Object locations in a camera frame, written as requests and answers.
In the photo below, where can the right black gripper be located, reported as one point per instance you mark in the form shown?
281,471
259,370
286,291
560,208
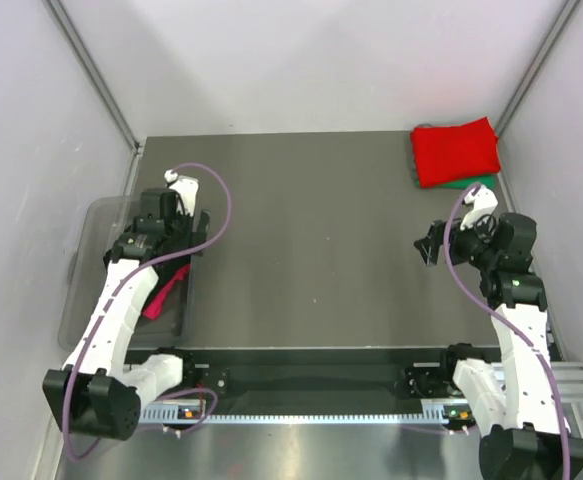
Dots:
429,246

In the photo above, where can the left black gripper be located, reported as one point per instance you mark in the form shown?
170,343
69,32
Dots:
186,243

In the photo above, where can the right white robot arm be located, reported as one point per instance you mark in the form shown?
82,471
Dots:
523,430

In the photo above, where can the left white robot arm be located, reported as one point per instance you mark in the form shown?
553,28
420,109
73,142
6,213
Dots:
92,393

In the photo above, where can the folded green t shirt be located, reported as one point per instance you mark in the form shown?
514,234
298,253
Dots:
461,184

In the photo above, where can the folded red t shirt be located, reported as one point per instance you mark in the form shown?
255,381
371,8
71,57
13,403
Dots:
453,152

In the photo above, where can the magenta t shirt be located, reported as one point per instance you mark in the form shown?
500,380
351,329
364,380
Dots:
153,309

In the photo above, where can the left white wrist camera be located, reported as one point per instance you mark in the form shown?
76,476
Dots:
187,189

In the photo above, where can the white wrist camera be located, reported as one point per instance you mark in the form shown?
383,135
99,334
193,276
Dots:
481,202
187,189

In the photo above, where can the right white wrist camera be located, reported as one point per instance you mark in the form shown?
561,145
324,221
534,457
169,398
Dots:
481,202

